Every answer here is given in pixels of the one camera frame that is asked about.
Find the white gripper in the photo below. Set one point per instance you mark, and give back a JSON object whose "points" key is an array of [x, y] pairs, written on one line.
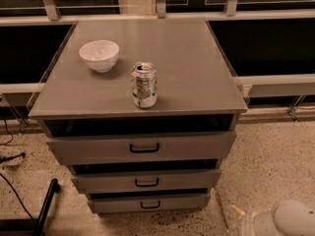
{"points": [[248, 222]]}

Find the grey bottom drawer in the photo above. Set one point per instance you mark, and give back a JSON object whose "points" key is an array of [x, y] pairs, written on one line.
{"points": [[149, 203]]}

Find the grey drawer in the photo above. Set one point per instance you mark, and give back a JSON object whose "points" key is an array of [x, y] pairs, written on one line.
{"points": [[149, 203], [142, 181], [141, 148]]}

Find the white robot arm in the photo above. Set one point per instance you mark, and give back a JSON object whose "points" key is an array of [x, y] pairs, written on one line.
{"points": [[285, 218]]}

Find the grey middle drawer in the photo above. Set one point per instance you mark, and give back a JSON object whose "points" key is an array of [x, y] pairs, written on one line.
{"points": [[142, 181]]}

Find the grey drawer cabinet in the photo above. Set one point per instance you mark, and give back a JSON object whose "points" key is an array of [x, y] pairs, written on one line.
{"points": [[71, 65]]}

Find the grey top drawer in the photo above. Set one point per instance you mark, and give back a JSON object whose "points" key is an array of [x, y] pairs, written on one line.
{"points": [[141, 148]]}

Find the silver soda can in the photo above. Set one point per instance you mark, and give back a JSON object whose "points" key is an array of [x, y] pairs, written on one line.
{"points": [[144, 80]]}

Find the metal window railing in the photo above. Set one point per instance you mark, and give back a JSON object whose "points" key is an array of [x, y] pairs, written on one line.
{"points": [[160, 4]]}

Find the black metal stand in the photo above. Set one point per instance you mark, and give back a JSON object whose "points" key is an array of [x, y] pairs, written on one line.
{"points": [[33, 225]]}

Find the white ceramic bowl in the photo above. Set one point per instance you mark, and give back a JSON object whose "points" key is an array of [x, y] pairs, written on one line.
{"points": [[100, 55]]}

